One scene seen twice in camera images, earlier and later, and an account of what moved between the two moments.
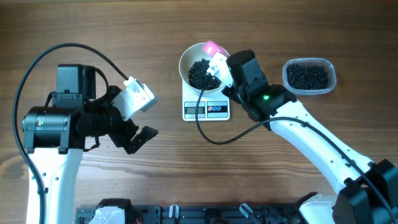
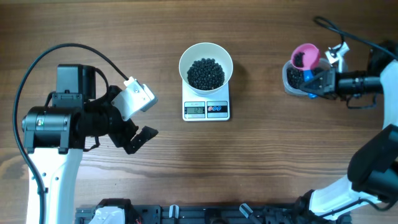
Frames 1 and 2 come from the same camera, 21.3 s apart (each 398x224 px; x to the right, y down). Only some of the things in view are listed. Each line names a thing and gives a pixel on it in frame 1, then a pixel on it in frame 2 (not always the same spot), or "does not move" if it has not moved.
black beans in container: (308, 76) does not move
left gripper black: (122, 138) does not move
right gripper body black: (236, 93) -> (351, 83)
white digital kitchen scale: (214, 107) does not move
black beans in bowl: (198, 76) does not move
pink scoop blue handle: (210, 47) -> (305, 57)
